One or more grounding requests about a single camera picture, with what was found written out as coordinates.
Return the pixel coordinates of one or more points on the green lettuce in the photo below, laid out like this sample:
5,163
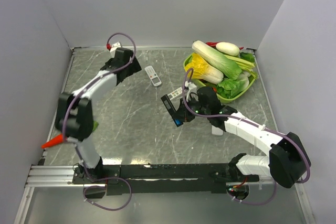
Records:
230,88

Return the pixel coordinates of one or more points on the red chili pepper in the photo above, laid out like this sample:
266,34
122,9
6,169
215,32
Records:
212,44

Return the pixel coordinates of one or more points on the white remote control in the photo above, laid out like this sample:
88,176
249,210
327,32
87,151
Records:
216,131

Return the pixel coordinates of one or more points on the white radish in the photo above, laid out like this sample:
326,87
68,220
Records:
228,48

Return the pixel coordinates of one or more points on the green celery stalks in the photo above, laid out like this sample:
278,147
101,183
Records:
246,62

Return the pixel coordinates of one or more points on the green napa cabbage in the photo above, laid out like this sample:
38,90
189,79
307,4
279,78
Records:
217,59

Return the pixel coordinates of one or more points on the green plastic tray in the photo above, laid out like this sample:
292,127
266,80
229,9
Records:
202,83

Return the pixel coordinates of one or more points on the white remote with screen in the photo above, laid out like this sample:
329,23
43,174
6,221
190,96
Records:
154,78

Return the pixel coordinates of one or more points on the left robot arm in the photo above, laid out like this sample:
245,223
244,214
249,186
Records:
74,117

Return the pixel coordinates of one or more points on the small white button remote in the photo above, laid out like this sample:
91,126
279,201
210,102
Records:
175,94

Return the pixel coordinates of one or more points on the green leaf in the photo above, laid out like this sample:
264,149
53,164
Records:
95,125

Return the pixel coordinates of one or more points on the black remote control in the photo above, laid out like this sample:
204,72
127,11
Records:
169,107

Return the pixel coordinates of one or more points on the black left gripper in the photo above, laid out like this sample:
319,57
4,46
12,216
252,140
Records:
134,67

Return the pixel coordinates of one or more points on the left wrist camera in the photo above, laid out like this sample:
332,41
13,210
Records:
112,47

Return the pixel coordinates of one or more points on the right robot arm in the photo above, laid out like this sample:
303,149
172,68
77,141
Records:
284,157

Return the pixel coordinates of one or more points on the yellow napa cabbage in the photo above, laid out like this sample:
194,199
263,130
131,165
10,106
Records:
202,70

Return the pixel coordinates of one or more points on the orange carrot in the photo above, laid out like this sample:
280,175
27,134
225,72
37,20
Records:
53,142

